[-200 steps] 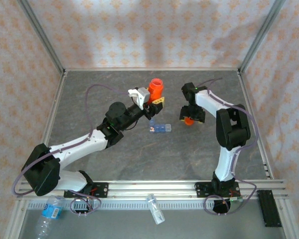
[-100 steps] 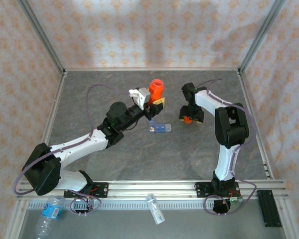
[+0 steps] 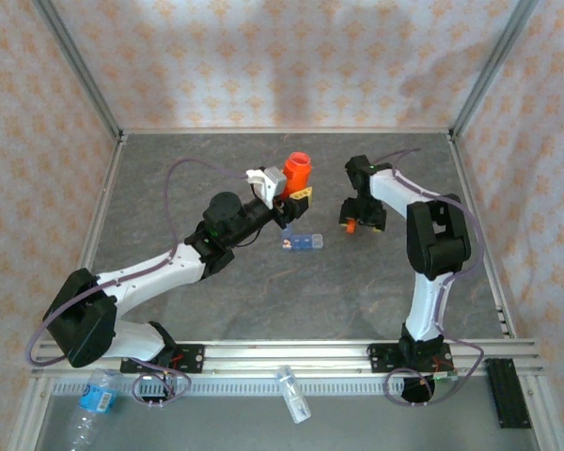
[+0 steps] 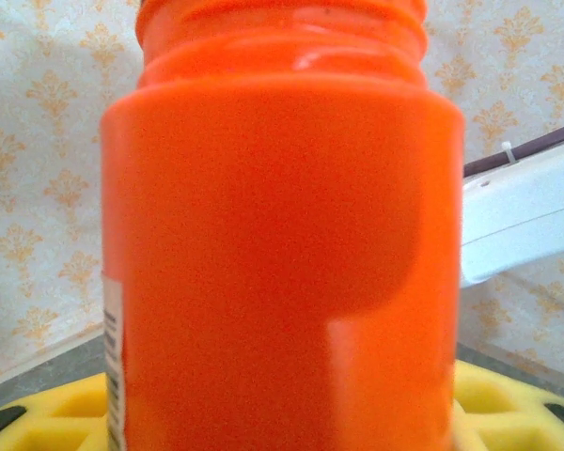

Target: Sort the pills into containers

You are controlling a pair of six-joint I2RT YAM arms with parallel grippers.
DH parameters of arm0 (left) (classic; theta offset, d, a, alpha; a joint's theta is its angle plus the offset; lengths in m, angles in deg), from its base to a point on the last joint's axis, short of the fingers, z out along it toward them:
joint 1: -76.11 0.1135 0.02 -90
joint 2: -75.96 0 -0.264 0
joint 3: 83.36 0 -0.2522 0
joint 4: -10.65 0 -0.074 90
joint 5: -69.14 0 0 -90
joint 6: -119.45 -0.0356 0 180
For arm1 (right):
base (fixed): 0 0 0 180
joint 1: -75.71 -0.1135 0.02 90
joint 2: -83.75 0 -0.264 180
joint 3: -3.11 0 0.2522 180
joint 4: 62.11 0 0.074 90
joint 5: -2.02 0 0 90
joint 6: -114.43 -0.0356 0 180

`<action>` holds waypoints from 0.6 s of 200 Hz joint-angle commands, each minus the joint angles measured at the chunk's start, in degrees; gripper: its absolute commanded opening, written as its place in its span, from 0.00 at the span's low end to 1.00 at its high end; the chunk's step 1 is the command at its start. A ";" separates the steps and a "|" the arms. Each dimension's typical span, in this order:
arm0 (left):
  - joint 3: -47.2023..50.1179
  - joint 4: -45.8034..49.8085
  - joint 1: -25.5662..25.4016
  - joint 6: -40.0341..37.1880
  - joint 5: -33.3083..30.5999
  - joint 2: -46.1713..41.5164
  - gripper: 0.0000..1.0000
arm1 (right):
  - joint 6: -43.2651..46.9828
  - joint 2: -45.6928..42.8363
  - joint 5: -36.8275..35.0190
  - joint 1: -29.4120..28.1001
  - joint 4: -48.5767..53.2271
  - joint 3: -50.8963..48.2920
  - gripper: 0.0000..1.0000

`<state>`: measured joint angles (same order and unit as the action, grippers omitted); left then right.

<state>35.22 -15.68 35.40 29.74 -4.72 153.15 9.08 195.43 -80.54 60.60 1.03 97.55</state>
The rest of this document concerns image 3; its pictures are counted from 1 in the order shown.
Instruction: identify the orange pill bottle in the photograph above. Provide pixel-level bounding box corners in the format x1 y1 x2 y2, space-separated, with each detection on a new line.
281 151 314 198

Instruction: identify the blue pill organizer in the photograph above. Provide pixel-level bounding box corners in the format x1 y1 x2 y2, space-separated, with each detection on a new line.
280 225 325 253

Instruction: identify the small clear plastic bottle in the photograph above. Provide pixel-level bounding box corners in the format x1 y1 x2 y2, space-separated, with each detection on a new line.
274 365 312 425

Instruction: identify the black ribbed plate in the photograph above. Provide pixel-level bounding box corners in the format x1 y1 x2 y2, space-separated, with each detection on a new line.
484 358 532 429

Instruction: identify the clear plastic water bottle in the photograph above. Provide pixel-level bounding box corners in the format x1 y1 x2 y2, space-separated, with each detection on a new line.
65 368 123 451

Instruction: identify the aluminium table edge rail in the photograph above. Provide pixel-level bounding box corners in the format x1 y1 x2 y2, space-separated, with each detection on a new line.
447 133 518 339
119 125 455 137
72 133 128 344

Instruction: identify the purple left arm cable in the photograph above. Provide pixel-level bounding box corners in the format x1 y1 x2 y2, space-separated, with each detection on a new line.
25 157 250 367

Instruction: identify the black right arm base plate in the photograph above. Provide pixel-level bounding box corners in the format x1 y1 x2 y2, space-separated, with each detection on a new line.
368 342 454 375

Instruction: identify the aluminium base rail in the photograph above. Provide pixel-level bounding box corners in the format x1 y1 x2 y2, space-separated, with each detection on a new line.
30 338 544 377

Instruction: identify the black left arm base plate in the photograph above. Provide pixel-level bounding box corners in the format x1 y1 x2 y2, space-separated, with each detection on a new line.
120 344 205 376

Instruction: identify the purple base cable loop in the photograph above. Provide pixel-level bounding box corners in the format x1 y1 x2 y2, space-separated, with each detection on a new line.
384 344 481 406
131 354 194 408

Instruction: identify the grey slotted cable duct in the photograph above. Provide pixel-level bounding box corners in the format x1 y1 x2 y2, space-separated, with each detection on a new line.
50 379 408 397

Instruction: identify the aluminium corner post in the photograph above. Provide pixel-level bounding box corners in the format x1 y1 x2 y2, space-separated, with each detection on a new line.
450 0 541 138
31 0 124 140

